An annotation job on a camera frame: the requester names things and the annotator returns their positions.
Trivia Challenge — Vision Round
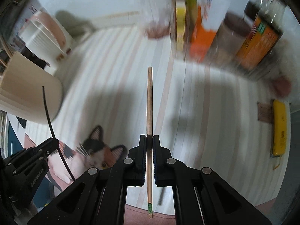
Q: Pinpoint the plastic bag with red food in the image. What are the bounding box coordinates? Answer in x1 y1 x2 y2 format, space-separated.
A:
269 39 299 103

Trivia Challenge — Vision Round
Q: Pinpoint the clear plastic organizer bin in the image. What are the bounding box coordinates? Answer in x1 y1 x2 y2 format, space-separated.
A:
168 0 258 69

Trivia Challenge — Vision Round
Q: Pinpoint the wooden chopstick green band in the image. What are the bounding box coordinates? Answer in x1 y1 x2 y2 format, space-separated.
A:
146 67 153 219

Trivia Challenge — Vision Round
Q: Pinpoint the pink striped tablecloth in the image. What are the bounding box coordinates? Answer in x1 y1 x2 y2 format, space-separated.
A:
23 25 293 225

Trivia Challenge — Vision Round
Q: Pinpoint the white blue carton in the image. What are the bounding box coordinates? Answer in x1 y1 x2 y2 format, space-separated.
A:
201 0 230 32

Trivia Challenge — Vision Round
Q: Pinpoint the orange packet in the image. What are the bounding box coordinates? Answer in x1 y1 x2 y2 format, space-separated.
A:
189 6 217 63

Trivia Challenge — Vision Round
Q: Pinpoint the pink white electric kettle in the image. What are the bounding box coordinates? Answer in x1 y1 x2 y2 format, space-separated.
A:
18 10 74 67

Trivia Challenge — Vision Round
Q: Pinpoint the beige cylindrical utensil holder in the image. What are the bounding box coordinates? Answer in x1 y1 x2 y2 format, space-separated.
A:
1 52 63 124

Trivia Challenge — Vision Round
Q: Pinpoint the brown lidded spice jar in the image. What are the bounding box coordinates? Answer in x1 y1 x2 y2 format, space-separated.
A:
210 12 251 65

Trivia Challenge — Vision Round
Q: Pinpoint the yellow rectangular box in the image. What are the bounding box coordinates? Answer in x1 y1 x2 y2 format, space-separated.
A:
271 100 287 157

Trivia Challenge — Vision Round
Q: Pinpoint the plastic bag with dried food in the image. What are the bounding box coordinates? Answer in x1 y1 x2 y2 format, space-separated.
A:
136 0 172 39

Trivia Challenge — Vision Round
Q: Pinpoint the small brown card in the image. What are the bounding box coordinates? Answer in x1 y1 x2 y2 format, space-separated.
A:
257 102 273 123

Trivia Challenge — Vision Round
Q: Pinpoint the thin black chopstick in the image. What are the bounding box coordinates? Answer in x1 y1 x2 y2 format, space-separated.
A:
42 86 75 181

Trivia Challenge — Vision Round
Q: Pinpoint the soy sauce bottle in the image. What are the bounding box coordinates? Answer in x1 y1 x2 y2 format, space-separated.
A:
236 0 287 71

